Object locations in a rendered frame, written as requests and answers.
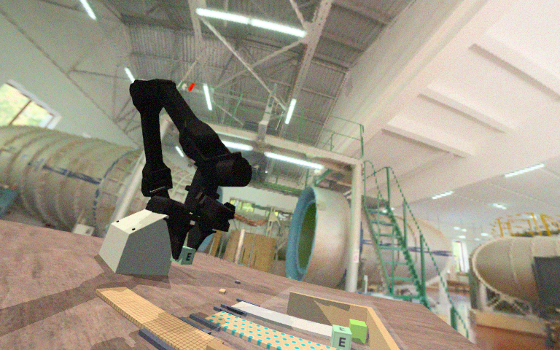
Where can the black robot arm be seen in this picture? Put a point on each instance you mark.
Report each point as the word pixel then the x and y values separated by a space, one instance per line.
pixel 215 164

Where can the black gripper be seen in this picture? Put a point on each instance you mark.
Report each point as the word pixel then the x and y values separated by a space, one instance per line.
pixel 178 222

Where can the light green labelled cube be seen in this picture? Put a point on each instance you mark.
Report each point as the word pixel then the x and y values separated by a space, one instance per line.
pixel 186 256

